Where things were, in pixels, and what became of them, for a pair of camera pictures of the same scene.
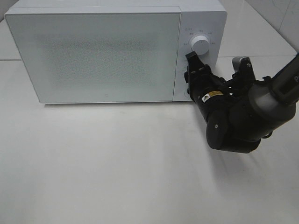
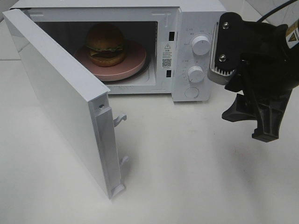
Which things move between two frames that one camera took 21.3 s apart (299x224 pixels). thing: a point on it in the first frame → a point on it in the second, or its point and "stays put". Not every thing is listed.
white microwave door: x=87 y=57 → x=79 y=102
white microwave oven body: x=114 y=51 stays put
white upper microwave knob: x=200 y=45 stays put
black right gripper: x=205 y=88 → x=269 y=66
